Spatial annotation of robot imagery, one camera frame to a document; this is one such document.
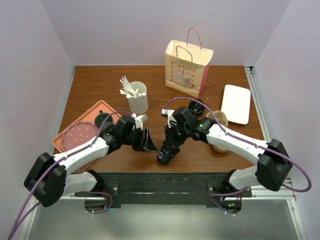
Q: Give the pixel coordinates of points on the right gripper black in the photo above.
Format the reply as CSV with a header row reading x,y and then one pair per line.
x,y
169,134

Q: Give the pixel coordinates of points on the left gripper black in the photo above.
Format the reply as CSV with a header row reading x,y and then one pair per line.
x,y
149,144

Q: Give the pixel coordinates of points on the dark translucent plastic cup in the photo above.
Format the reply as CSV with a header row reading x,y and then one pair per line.
x,y
167,153

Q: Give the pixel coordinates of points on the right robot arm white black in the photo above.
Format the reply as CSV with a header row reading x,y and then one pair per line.
x,y
270,166

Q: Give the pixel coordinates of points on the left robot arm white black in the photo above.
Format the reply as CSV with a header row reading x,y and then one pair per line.
x,y
53,176

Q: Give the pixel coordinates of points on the black cup lid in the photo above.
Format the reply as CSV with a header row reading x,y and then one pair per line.
x,y
196,107

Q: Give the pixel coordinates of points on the brown pulp cup carrier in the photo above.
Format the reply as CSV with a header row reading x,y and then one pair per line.
x,y
223,121

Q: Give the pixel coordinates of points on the white cylindrical holder cup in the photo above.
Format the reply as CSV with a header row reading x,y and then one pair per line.
x,y
139,104

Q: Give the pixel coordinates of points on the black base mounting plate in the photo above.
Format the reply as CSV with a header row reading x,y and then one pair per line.
x,y
156,188

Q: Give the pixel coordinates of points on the white rectangular plate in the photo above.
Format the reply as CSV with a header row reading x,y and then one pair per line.
x,y
236,103

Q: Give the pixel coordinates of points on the pink dotted plate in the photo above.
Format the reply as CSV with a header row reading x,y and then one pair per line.
x,y
78,134

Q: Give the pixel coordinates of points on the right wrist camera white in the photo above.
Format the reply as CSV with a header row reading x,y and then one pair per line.
x,y
168,114

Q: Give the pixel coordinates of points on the paper bag with pink handles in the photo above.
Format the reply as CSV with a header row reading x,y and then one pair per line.
x,y
186,66

